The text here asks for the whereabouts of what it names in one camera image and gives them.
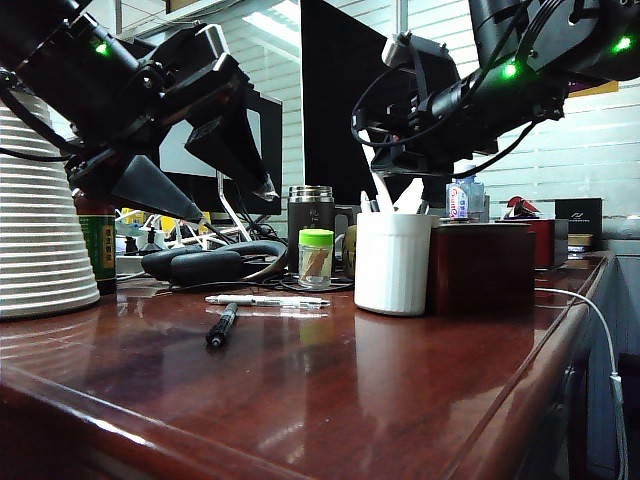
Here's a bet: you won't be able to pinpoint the brown bottle green label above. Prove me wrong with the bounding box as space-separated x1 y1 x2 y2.
72 187 118 296

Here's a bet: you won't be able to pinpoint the purple wall poster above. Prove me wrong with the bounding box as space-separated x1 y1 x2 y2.
567 79 621 99

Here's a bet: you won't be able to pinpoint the black pen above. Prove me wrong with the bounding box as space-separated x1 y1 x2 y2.
205 301 240 349

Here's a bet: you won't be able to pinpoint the red lacquer box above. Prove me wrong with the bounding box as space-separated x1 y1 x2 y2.
494 217 557 271

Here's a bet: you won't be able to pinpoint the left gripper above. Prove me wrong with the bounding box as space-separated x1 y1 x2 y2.
67 52 280 224

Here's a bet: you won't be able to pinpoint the white ribbed cone vase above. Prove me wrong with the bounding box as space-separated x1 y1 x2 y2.
0 92 102 321

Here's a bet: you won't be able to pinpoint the white ribbed pen holder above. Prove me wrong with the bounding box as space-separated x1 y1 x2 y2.
353 212 434 317

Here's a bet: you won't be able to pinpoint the black logo box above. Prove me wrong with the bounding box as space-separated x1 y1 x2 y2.
553 197 604 256

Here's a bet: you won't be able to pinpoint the dark mug steel rim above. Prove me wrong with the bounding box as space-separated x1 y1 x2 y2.
287 184 335 275

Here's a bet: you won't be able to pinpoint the white charging cable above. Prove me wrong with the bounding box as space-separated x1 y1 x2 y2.
537 287 630 480

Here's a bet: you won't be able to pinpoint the dark red box gold lid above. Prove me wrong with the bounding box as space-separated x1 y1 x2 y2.
427 222 537 317

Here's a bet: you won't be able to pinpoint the black headphones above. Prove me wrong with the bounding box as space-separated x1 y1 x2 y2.
141 239 289 287

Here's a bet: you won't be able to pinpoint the black silver desktop monitor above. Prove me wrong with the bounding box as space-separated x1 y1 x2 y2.
299 0 454 209

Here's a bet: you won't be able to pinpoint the clear white gel pen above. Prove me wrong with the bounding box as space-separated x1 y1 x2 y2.
204 294 332 308

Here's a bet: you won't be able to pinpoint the black AOC monitor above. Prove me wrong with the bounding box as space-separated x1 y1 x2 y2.
74 89 284 217

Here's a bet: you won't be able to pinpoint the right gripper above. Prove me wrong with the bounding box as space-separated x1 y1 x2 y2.
369 99 499 177

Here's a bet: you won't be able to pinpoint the clear plastic water bottle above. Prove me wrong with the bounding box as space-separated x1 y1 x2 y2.
445 164 485 222

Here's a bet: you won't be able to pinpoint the green lid glass jar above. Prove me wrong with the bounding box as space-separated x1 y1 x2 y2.
298 228 335 290

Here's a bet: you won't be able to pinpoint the black headphone cable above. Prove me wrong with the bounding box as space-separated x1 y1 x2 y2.
168 276 356 295

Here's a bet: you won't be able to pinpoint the white power strip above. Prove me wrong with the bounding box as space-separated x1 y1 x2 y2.
115 207 212 257

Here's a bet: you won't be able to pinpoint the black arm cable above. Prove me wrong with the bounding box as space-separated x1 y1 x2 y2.
349 64 401 149

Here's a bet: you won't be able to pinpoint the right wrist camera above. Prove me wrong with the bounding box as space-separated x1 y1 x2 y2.
382 32 459 109

